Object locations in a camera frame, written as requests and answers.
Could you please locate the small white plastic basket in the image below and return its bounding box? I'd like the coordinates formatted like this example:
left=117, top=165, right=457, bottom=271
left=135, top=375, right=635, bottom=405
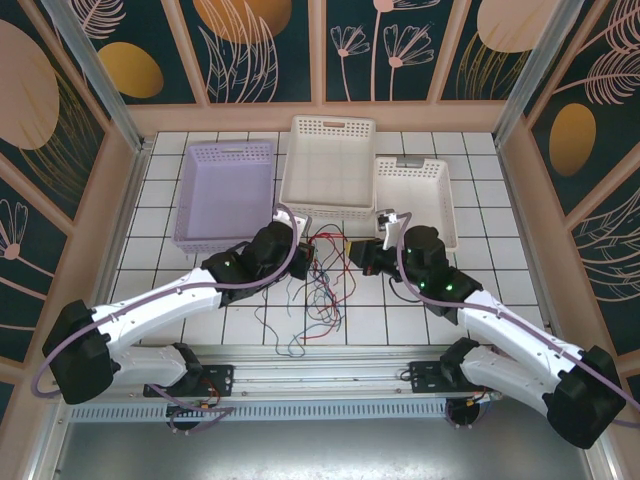
left=372, top=156, right=460, bottom=251

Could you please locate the purple plastic basket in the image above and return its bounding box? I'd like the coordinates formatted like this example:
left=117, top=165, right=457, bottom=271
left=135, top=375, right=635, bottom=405
left=172, top=139, right=277, bottom=254

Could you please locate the large white plastic basket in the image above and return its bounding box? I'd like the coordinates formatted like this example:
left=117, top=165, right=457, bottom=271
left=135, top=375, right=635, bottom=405
left=278, top=114, right=377, bottom=221

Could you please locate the grey metal base sheet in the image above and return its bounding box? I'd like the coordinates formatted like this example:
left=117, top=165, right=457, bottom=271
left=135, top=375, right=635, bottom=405
left=29, top=419, right=616, bottom=480

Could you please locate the aluminium side rail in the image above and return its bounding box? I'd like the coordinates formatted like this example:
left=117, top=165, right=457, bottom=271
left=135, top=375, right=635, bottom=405
left=74, top=138, right=157, bottom=364
left=494, top=139, right=586, bottom=364

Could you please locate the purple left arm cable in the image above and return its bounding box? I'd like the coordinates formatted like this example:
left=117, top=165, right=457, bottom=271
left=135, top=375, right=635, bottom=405
left=32, top=203, right=297, bottom=432

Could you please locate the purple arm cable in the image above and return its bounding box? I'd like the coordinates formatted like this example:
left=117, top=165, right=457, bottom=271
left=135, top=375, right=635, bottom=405
left=32, top=203, right=297, bottom=432
left=397, top=210, right=640, bottom=430

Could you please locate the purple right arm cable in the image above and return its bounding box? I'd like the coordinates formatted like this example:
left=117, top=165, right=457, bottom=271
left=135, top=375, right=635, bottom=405
left=397, top=210, right=640, bottom=430

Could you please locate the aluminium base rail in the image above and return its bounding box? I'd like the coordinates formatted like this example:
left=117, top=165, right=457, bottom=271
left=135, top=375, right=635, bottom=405
left=82, top=343, right=586, bottom=402

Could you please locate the yellow power connector with wires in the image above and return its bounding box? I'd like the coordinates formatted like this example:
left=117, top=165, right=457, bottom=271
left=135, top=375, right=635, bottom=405
left=167, top=382, right=225, bottom=417
left=464, top=379, right=502, bottom=407

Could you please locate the slotted grey cable duct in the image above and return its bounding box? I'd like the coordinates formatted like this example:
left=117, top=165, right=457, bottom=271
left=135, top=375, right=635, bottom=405
left=69, top=401, right=451, bottom=424

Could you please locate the aluminium frame post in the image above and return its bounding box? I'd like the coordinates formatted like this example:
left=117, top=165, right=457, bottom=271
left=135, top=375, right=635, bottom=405
left=492, top=0, right=586, bottom=149
left=39, top=0, right=154, bottom=154

